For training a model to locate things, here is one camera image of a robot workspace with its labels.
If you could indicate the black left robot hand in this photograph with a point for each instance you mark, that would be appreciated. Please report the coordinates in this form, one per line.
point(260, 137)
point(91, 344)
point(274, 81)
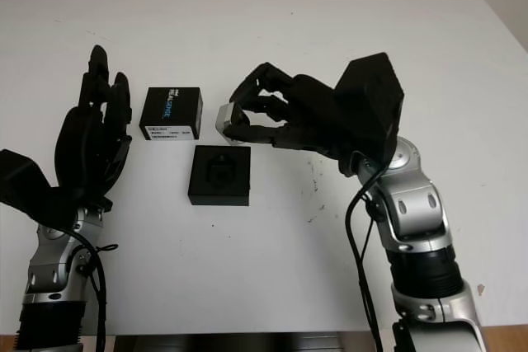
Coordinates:
point(88, 146)

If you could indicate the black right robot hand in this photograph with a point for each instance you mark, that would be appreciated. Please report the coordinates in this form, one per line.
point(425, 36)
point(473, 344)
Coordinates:
point(313, 109)

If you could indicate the small silver depth camera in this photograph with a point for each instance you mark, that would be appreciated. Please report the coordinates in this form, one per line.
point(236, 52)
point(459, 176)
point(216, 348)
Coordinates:
point(224, 119)

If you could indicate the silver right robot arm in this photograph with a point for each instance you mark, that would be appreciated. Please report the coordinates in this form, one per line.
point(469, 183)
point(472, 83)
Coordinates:
point(416, 212)

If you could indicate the black printed RealSense box lid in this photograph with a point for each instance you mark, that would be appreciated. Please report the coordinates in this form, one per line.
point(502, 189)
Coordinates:
point(169, 109)

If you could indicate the black box base foam insert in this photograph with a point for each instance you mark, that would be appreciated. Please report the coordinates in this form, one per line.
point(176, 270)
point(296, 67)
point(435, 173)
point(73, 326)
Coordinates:
point(218, 175)

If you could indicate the dark robot torso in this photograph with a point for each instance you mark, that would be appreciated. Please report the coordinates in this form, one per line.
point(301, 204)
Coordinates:
point(247, 344)

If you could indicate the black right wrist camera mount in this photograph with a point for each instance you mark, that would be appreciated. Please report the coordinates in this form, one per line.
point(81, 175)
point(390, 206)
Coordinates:
point(371, 96)

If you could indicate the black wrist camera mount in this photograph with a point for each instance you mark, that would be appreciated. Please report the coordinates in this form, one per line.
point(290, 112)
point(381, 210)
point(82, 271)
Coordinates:
point(371, 96)
point(24, 183)

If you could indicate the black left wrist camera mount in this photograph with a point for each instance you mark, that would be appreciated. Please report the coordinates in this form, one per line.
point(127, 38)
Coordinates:
point(24, 183)

